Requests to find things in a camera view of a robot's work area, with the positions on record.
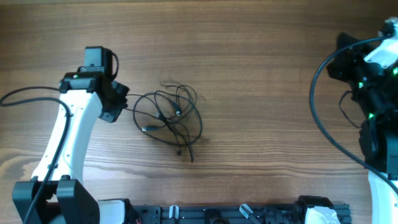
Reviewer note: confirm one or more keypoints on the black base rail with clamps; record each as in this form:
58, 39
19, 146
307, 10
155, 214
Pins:
277, 213

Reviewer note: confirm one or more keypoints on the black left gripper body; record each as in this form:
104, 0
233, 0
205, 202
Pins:
115, 104

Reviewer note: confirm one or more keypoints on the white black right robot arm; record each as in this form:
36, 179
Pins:
377, 133

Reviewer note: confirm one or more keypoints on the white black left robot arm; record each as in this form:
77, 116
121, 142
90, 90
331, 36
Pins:
55, 193

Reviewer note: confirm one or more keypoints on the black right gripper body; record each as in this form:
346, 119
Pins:
344, 62

